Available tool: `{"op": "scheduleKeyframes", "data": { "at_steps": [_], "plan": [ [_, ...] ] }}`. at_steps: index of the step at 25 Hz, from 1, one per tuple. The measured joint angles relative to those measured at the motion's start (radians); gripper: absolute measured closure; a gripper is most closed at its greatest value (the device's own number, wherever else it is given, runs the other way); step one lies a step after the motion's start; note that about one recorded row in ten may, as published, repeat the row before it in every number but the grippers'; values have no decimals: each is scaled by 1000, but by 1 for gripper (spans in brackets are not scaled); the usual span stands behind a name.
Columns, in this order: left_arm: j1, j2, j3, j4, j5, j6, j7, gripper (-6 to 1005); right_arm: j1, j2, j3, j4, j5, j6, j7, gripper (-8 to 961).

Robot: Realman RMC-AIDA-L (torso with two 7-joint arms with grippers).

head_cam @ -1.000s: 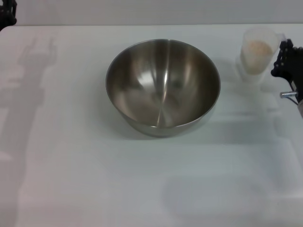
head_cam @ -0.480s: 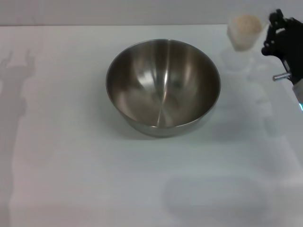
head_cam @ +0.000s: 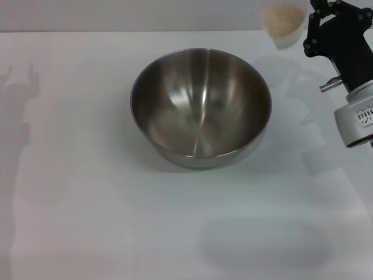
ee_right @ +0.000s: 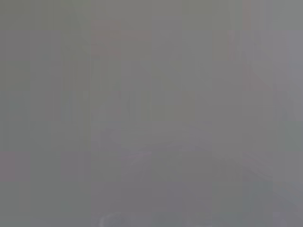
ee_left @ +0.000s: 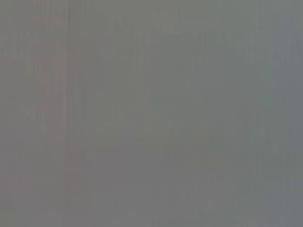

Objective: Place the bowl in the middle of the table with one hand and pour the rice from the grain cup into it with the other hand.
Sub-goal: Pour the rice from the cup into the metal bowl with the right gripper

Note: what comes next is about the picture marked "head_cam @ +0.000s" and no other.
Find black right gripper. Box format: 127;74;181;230
302;0;373;90

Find white rice grains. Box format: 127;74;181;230
263;2;305;37

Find clear plastic measuring cup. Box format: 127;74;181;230
261;0;308;50

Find stainless steel mixing bowl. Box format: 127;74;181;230
130;48;273;170

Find silver right wrist connector plug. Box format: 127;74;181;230
319;76;342;94

